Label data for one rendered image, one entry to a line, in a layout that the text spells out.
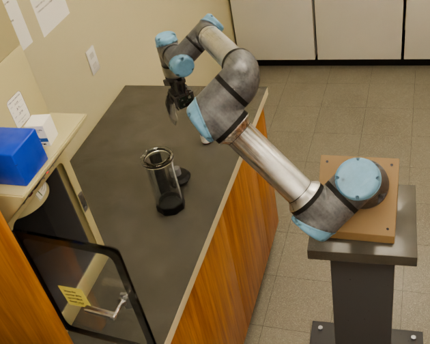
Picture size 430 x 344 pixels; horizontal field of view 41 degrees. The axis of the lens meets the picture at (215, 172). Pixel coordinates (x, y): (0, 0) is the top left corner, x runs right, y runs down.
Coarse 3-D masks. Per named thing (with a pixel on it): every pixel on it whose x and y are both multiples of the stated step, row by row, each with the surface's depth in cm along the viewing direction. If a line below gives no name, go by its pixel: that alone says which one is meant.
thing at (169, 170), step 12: (144, 156) 188; (156, 156) 192; (168, 156) 190; (168, 168) 186; (156, 180) 187; (168, 180) 188; (156, 192) 192; (168, 192) 191; (180, 192) 196; (168, 204) 194
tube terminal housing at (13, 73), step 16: (16, 48) 137; (0, 64) 132; (16, 64) 138; (0, 80) 132; (16, 80) 138; (32, 80) 144; (0, 96) 133; (32, 96) 144; (0, 112) 133; (32, 112) 144; (48, 112) 151; (64, 160) 159; (48, 176) 153; (64, 176) 164; (80, 208) 173; (96, 240) 178
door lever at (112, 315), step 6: (120, 300) 137; (90, 306) 137; (120, 306) 136; (90, 312) 136; (96, 312) 135; (102, 312) 135; (108, 312) 135; (114, 312) 134; (108, 318) 135; (114, 318) 134
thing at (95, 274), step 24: (24, 240) 136; (48, 240) 132; (72, 240) 129; (48, 264) 139; (72, 264) 135; (96, 264) 131; (120, 264) 127; (48, 288) 148; (96, 288) 138; (120, 288) 134; (72, 312) 151; (120, 312) 141; (96, 336) 156; (120, 336) 150; (144, 336) 145
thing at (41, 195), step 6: (42, 186) 155; (48, 186) 158; (42, 192) 154; (48, 192) 156; (36, 198) 152; (42, 198) 153; (30, 204) 150; (36, 204) 151; (24, 210) 150; (30, 210) 150; (24, 216) 150
